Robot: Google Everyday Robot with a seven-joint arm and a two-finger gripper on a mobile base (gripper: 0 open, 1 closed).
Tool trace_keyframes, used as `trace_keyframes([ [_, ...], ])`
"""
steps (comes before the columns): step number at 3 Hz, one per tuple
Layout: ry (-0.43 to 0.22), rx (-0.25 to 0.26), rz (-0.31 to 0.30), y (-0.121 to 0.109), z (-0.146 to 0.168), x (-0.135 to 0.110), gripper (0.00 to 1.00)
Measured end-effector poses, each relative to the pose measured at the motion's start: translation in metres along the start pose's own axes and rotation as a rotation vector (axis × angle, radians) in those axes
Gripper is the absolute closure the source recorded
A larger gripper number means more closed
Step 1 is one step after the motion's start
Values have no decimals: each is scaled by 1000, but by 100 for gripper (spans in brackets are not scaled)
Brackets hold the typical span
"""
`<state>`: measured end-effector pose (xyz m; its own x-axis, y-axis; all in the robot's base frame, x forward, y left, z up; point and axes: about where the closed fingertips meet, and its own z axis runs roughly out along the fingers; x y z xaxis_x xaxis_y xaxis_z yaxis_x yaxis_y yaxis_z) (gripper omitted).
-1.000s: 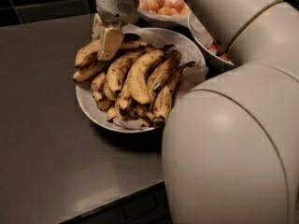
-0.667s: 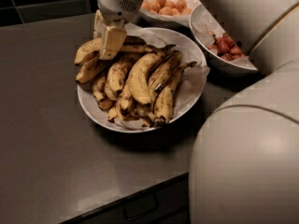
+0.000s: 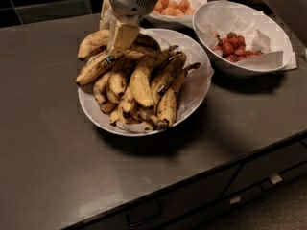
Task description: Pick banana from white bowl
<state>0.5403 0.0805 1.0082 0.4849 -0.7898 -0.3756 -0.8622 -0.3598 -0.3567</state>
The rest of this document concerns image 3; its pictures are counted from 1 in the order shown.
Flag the drawer handle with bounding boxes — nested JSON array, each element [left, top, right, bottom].
[[126, 199, 162, 227], [260, 173, 283, 192]]

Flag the white strawberry bowl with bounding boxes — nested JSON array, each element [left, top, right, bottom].
[[192, 0, 294, 79]]

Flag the right long banana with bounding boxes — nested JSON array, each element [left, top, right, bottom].
[[156, 62, 201, 129]]

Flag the orange apricots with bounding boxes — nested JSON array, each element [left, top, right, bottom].
[[153, 0, 195, 17]]

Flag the white banana bowl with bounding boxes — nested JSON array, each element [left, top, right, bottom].
[[78, 28, 213, 138]]

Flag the right drawer handle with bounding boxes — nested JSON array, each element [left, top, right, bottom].
[[260, 173, 283, 192]]

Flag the lower left bananas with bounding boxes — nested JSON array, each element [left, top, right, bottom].
[[93, 71, 156, 131]]

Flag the paper liner in strawberry bowl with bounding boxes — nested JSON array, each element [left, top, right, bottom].
[[195, 0, 297, 72]]

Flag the white apricot bowl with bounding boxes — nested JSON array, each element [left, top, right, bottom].
[[145, 0, 207, 28]]

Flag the spotted banana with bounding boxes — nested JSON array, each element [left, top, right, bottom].
[[75, 45, 180, 87], [78, 29, 161, 60]]

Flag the central yellow banana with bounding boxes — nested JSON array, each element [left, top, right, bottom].
[[130, 52, 169, 108]]

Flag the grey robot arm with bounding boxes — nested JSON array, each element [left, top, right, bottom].
[[100, 0, 307, 47]]

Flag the white paper under bananas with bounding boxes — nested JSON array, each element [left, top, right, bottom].
[[114, 18, 216, 134]]

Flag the red strawberries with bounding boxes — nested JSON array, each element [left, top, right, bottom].
[[212, 32, 263, 63]]

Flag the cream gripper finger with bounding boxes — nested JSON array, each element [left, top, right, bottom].
[[106, 17, 140, 58], [100, 0, 112, 29]]

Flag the banana with sticker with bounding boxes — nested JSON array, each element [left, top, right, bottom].
[[151, 53, 186, 104]]

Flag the left drawer handle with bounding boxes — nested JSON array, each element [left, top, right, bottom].
[[126, 199, 162, 227]]

